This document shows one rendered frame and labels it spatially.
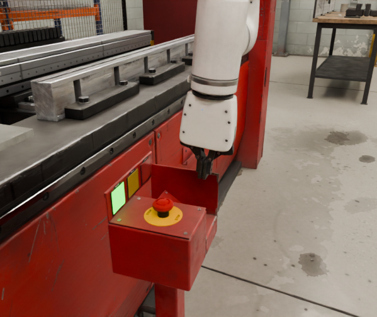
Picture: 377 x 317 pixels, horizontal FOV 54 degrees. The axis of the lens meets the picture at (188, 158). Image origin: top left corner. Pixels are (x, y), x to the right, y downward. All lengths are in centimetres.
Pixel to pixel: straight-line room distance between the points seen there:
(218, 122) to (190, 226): 19
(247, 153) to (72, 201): 196
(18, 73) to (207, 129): 72
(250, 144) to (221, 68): 202
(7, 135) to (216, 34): 34
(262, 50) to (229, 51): 184
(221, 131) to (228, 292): 110
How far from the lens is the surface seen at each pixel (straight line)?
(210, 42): 63
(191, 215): 70
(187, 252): 66
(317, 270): 187
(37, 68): 130
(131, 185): 75
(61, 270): 88
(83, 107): 95
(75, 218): 87
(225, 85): 64
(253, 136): 262
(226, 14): 62
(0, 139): 50
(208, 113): 67
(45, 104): 96
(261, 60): 248
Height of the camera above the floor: 116
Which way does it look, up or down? 24 degrees down
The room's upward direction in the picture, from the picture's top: straight up
